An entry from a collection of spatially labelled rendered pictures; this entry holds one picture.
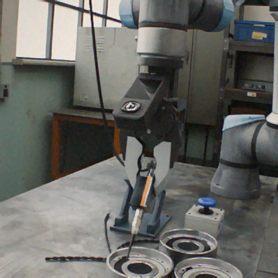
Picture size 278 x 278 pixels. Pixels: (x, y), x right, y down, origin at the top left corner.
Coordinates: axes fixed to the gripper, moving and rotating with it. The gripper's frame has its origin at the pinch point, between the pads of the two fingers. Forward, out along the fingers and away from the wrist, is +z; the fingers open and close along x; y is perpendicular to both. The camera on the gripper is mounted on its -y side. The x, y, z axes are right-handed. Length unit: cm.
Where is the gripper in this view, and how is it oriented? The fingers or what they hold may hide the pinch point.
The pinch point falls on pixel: (146, 187)
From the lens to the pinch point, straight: 61.2
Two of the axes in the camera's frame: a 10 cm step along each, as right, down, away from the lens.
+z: -0.8, 9.8, 1.8
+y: 3.4, -1.5, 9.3
